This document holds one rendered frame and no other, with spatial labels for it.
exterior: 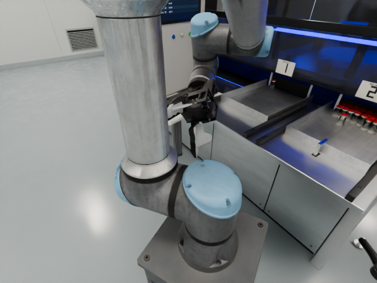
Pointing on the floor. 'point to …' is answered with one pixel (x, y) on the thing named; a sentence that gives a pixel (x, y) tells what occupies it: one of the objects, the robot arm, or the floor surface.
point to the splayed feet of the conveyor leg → (368, 254)
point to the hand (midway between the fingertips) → (179, 141)
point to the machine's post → (339, 236)
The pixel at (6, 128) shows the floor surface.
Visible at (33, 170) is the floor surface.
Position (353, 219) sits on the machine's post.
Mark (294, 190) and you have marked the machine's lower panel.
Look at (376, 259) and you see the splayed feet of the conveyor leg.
